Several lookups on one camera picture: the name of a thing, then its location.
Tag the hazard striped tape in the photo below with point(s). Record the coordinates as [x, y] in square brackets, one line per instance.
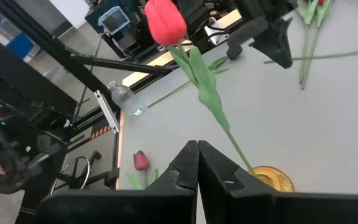
[99, 132]

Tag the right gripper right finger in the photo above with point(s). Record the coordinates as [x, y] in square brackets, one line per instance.
[275, 208]

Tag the yellow glass vase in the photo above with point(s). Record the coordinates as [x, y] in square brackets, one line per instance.
[275, 180]

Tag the office chair base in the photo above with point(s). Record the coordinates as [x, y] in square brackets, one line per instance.
[99, 177]

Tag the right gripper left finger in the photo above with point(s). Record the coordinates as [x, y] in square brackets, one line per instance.
[120, 207]

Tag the black control equipment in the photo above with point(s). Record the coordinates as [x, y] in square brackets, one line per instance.
[17, 146]

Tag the dark red artificial tulip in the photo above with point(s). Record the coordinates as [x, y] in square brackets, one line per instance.
[141, 160]

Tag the silver metal bracket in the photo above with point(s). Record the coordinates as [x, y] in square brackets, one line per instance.
[217, 37]

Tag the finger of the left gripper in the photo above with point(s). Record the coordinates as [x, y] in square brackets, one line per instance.
[244, 39]
[273, 43]

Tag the black table frame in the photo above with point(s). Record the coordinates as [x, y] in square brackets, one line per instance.
[120, 63]

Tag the blue framed tablet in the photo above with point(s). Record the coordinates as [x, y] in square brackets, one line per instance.
[114, 20]

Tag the light wooden table board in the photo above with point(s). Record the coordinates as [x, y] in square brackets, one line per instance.
[154, 62]

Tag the silver aluminium extrusion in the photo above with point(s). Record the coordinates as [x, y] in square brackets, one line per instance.
[106, 110]

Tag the clear glass vase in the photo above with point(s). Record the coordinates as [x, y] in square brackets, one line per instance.
[126, 99]

